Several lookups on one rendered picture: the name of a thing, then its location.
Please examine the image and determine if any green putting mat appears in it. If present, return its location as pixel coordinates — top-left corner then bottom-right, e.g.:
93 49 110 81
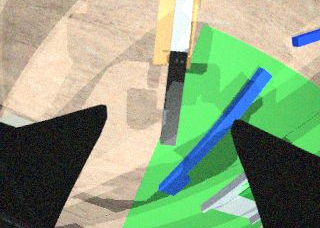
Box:
123 24 320 228

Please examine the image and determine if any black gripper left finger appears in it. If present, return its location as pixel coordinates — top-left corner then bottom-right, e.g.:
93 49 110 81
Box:
0 104 108 228

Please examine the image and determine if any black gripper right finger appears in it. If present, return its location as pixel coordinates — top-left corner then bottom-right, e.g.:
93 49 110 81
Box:
231 119 320 228

